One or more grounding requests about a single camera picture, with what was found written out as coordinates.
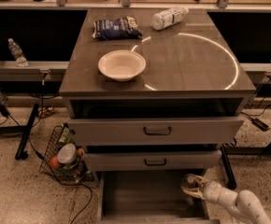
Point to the white bowl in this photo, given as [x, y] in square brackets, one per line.
[122, 65]

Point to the grey drawer cabinet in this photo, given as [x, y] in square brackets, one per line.
[190, 73]

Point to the white lying bottle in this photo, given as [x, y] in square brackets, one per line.
[168, 17]

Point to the orange ball in basket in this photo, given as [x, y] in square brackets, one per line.
[54, 163]

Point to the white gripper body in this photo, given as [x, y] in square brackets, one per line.
[212, 193]

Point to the grey drawer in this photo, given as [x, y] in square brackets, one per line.
[148, 197]
[140, 132]
[151, 161]

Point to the black table leg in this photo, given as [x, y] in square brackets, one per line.
[250, 151]
[21, 154]

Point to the wire basket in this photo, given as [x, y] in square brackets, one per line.
[74, 172]

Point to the white cup in basket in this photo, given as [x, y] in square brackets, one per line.
[67, 154]

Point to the black power adapter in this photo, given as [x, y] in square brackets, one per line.
[259, 124]

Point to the grey top drawer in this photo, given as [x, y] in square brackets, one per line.
[140, 132]

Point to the grey bottom drawer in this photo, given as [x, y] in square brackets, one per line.
[148, 197]

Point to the black table leg left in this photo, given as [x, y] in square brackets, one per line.
[21, 154]

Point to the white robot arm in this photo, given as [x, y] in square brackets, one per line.
[243, 205]

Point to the green box in basket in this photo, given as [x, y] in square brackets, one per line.
[65, 137]

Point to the small background water bottle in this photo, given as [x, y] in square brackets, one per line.
[17, 53]

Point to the black table leg right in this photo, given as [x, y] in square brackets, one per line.
[250, 151]

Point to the grey middle drawer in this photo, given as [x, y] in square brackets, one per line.
[151, 161]

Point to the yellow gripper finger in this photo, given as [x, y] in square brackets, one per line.
[194, 192]
[195, 180]

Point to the clear plastic water bottle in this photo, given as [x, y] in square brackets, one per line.
[184, 184]

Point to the dark blue chip bag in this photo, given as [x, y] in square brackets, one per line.
[122, 28]

